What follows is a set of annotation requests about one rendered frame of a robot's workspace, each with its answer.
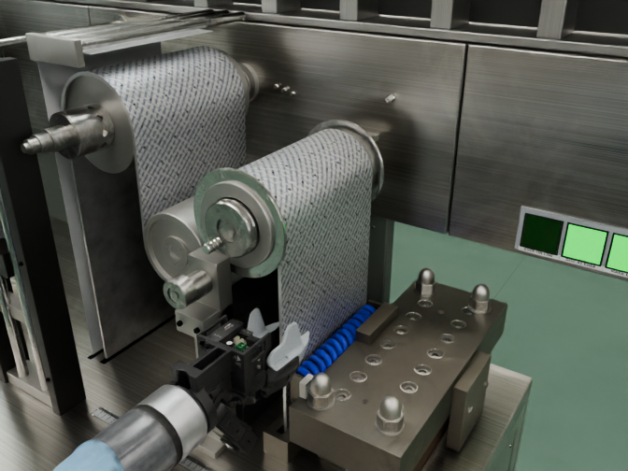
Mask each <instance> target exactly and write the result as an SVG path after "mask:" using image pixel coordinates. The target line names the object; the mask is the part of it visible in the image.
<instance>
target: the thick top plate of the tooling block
mask: <svg viewBox="0 0 628 471"><path fill-rule="evenodd" d="M417 279H418V278H417ZM417 279H416V280H417ZM416 280H415V281H414V282H413V283H412V284H411V285H410V286H409V287H408V288H407V289H406V290H405V291H404V292H403V293H402V294H401V295H400V296H399V297H398V298H397V299H396V300H395V301H394V302H393V303H392V305H395V306H398V314H397V317H396V318H395V319H394V320H393V321H392V322H391V323H390V324H389V325H388V326H387V327H386V328H385V329H384V330H383V331H382V332H381V333H380V334H379V335H378V336H377V338H376V339H375V340H374V341H373V342H372V343H371V344H370V345H366V344H365V343H362V342H359V341H357V340H355V341H354V342H353V343H352V344H351V345H350V346H349V347H348V348H347V349H346V350H345V351H344V352H343V353H342V354H341V355H340V356H339V357H338V358H337V359H336V360H335V361H334V362H333V363H332V364H331V365H330V366H329V367H328V368H327V369H326V370H325V371H324V372H323V373H324V374H326V375H327V376H328V377H329V378H330V380H331V387H332V388H333V389H334V399H335V404H334V406H333V407H332V408H331V409H329V410H327V411H315V410H313V409H311V408H309V407H308V405H307V399H304V398H302V397H300V396H299V397H298V398H297V399H296V400H295V401H294V402H293V403H292V404H291V405H290V406H289V411H290V441H291V442H293V443H294V444H296V445H298V446H300V447H302V448H304V449H307V450H310V451H312V452H314V453H316V454H318V455H320V456H321V457H323V458H325V459H327V460H329V461H331V462H333V463H335V464H338V465H340V466H342V467H344V468H346V469H348V470H349V471H413V469H414V468H415V466H416V465H417V463H418V462H419V460H420V459H421V457H422V455H423V454H424V452H426V450H427V449H428V447H429V446H430V444H431V443H432V441H433V440H434V438H435V436H436V434H437V433H438V431H439V430H440V428H441V427H442V425H443V424H444V422H445V421H446V419H447V418H448V416H449V415H450V409H451V401H452V394H453V387H454V386H455V384H456V383H457V381H458V380H459V378H460V377H461V375H462V374H463V373H464V371H465V369H466V368H467V367H468V366H469V364H470V363H471V361H472V360H473V359H474V357H475V356H476V354H477V353H478V351H479V350H480V351H483V352H486V353H489V354H490V353H491V351H492V349H493V348H494V346H495V345H496V343H497V342H498V340H499V339H500V337H501V336H502V334H503V332H504V327H505V321H506V315H507V305H508V303H504V302H501V301H498V300H494V299H492V300H491V311H490V312H489V313H487V314H476V313H474V312H472V311H470V310H469V309H468V304H469V301H470V296H471V295H472V294H473V293H471V292H467V291H464V290H461V289H457V288H454V287H451V286H448V285H445V284H442V283H438V282H437V283H436V286H435V289H436V294H435V295H434V296H431V297H423V296H419V295H417V294H416V293H415V292H414V290H415V287H416ZM388 395H393V396H395V397H397V398H398V399H399V401H400V403H401V406H402V412H403V413H404V425H405V428H404V431H403V432H402V433H401V434H400V435H396V436H386V435H382V434H380V433H379V432H378V431H377V430H376V428H375V421H376V419H377V412H378V410H379V407H380V403H381V401H382V399H383V398H384V397H386V396H388Z"/></svg>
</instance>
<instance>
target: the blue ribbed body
mask: <svg viewBox="0 0 628 471"><path fill-rule="evenodd" d="M376 310H377V308H376V307H372V306H370V305H364V306H362V309H360V310H358V311H357V313H356V314H354V315H353V316H352V317H351V319H349V320H347V323H345V324H343V325H342V327H341V328H339V329H338V330H337V331H336V333H335V334H333V335H331V338H329V339H327V340H326V341H325V344H322V345H321V346H320V349H319V350H315V351H314V353H313V355H310V356H309V357H308V358H307V361H304V362H302V364H301V366H299V367H298V368H297V370H296V372H295V373H296V374H298V375H301V376H303V377H305V376H306V375H307V374H310V375H312V376H314V375H316V374H317V373H323V372H324V371H325V370H326V369H327V368H328V367H329V366H330V365H331V364H332V363H333V362H334V361H335V360H336V359H337V358H338V357H339V356H340V355H341V354H342V353H343V352H344V351H345V350H346V349H347V348H348V347H349V346H350V345H351V344H352V343H353V342H354V341H355V332H356V330H357V329H358V328H359V327H360V326H361V325H362V324H363V323H364V322H365V321H366V320H367V319H368V318H369V317H370V316H371V315H372V314H373V313H374V312H375V311H376Z"/></svg>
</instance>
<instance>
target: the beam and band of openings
mask: <svg viewBox="0 0 628 471"><path fill-rule="evenodd" d="M48 1H57V2H66V3H76V4H86V5H96V6H105V7H123V8H132V9H142V10H151V11H161V12H171V13H184V12H191V11H196V10H203V9H209V8H212V9H213V10H214V11H217V10H224V9H227V10H228V11H229V12H230V13H235V12H240V11H243V12H244V13H245V14H246V19H245V20H246V21H265V22H274V23H284V24H293V25H303V26H312V27H321V28H332V29H341V30H351V31H360V32H369V33H379V34H388V35H398V36H416V37H426V38H435V39H445V40H454V41H463V42H473V43H482V44H492V45H502V46H511V47H521V48H530V49H540V50H557V51H567V52H577V53H587V54H596V55H605V56H615V57H624V58H628V36H611V35H599V34H588V33H577V32H574V31H584V32H595V33H607V34H618V35H628V0H48ZM234 3H244V4H255V5H261V6H253V5H241V4H234ZM302 8H312V9H323V10H334V11H339V12H331V11H319V10H308V9H302ZM379 14H380V15H392V16H403V17H414V18H425V19H431V20H420V19H410V18H398V17H387V16H379ZM470 21H471V22H482V23H493V24H504V25H516V26H527V27H537V29H532V28H520V27H509V26H498V25H487V24H475V23H469V22H470Z"/></svg>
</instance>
